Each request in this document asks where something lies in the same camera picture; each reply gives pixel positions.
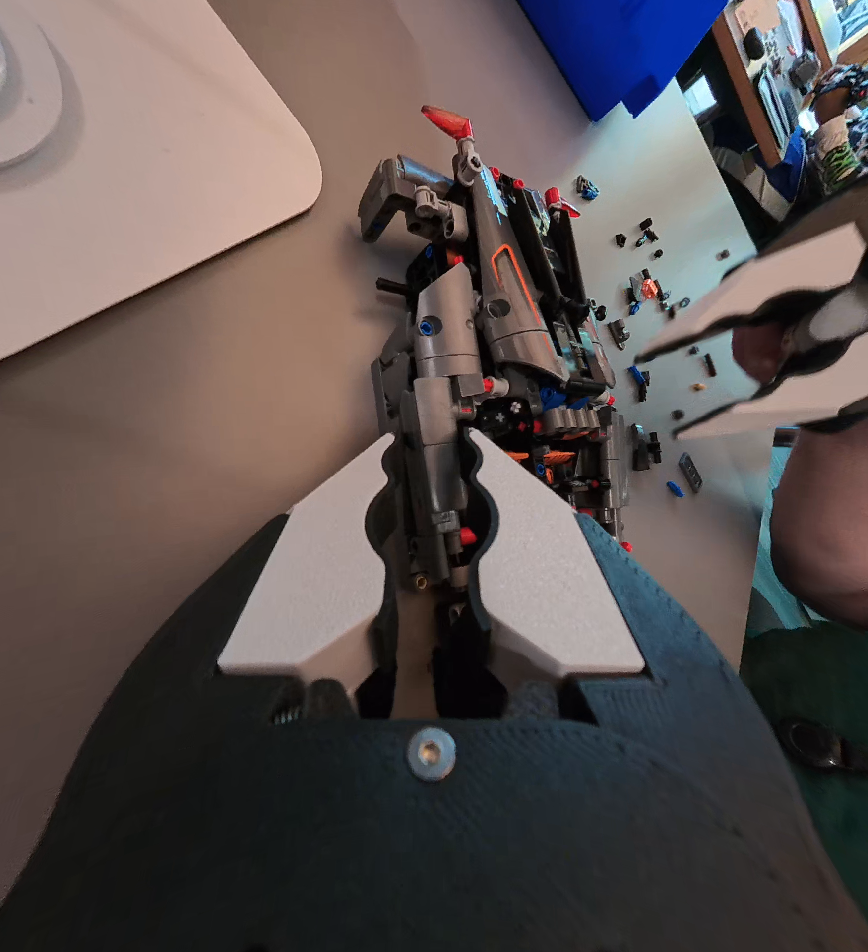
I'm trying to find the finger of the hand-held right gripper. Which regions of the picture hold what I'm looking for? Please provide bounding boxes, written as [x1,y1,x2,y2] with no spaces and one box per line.
[672,338,868,441]
[638,222,868,365]

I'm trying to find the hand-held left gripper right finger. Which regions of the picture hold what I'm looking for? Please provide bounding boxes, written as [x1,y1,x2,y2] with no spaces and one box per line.
[462,428,647,694]

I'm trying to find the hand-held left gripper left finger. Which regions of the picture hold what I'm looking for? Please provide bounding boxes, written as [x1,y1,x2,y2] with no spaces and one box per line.
[215,433,399,702]

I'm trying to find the grey lego cylinder assembly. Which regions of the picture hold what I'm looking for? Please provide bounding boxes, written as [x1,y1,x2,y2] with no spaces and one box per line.
[400,375,480,592]

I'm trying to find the large grey lego vehicle model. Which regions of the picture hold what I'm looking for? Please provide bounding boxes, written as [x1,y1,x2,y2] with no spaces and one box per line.
[360,104,636,596]

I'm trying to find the person's right forearm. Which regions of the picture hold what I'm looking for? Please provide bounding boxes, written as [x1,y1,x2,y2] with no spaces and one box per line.
[769,405,868,633]

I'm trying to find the scattered small lego pieces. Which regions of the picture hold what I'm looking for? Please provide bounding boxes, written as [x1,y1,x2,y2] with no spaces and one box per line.
[574,175,729,417]

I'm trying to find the person's right hand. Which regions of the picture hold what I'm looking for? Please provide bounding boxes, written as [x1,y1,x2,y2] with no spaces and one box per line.
[732,322,786,385]

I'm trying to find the long wooden desk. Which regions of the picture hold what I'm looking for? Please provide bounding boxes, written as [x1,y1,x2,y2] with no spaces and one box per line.
[709,0,837,171]

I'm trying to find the blue plastic bin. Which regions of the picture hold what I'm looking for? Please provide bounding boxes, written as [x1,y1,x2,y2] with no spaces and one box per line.
[516,0,733,123]

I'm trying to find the white flat board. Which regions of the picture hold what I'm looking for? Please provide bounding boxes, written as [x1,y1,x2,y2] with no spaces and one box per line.
[0,0,323,382]

